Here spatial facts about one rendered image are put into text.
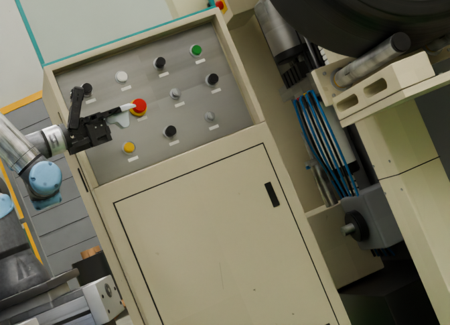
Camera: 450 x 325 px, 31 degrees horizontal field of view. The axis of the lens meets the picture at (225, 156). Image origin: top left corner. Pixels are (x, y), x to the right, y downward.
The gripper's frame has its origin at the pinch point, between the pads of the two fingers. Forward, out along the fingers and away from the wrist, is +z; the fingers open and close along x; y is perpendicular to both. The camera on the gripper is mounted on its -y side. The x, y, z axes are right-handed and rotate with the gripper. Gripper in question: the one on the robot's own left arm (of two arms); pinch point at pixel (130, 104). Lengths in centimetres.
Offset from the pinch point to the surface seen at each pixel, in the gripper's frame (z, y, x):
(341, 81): 44, 13, 33
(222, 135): 26.9, 17.5, -14.4
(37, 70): 127, -106, -944
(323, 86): 41, 13, 29
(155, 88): 13.4, -2.2, -17.9
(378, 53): 43, 9, 55
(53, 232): 67, 118, -938
